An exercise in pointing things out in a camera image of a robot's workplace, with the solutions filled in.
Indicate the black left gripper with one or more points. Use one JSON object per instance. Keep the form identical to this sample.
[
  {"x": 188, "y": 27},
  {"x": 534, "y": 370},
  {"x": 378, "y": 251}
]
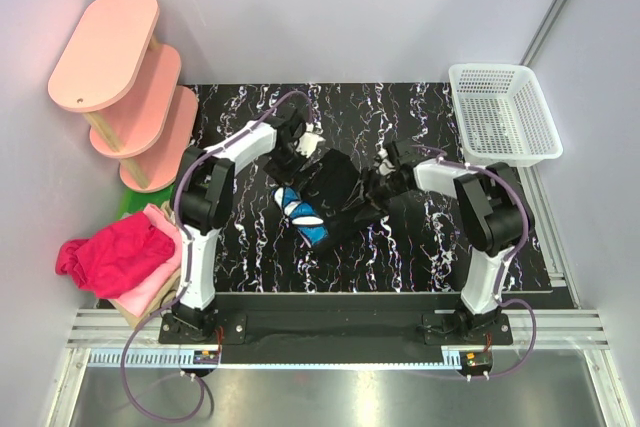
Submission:
[{"x": 285, "y": 177}]

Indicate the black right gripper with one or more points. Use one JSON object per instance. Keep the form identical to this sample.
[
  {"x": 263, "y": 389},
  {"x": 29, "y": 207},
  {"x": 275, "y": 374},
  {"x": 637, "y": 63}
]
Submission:
[{"x": 369, "y": 177}]

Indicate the black t shirt flower print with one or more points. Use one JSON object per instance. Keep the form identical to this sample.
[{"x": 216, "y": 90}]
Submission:
[{"x": 326, "y": 203}]

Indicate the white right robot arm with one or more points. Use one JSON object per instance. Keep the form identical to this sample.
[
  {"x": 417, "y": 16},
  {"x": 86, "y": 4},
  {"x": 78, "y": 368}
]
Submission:
[{"x": 495, "y": 216}]

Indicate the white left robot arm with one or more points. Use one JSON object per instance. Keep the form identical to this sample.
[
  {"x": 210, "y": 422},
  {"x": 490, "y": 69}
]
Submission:
[{"x": 203, "y": 197}]

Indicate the white plastic basket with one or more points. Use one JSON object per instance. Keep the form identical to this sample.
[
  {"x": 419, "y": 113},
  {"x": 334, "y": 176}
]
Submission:
[{"x": 502, "y": 115}]

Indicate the green plastic folder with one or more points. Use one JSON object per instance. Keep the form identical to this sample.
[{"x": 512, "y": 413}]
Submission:
[{"x": 133, "y": 201}]

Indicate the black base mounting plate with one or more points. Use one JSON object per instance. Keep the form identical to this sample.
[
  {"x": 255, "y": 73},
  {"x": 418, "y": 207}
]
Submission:
[{"x": 378, "y": 328}]

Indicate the beige t shirt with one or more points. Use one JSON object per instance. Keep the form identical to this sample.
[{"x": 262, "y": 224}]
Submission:
[{"x": 166, "y": 293}]

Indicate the magenta red t shirt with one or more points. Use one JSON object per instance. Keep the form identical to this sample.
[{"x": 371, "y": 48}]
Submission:
[{"x": 117, "y": 258}]

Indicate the pink three-tier shelf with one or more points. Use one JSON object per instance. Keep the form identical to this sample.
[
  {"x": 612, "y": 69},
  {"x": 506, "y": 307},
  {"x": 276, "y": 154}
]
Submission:
[{"x": 125, "y": 84}]

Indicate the light pink t shirt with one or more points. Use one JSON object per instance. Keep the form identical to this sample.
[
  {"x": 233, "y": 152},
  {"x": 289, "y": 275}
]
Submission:
[{"x": 137, "y": 299}]

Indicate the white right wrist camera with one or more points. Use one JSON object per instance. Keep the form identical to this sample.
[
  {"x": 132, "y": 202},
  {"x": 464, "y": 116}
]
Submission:
[{"x": 384, "y": 166}]

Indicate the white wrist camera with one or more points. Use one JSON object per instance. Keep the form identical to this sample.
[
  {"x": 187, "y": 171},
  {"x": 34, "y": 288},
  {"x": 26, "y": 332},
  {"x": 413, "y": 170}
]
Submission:
[
  {"x": 308, "y": 143},
  {"x": 384, "y": 166}
]

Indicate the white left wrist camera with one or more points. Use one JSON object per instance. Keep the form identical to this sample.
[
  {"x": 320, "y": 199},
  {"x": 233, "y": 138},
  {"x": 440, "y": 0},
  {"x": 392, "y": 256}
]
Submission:
[{"x": 308, "y": 143}]

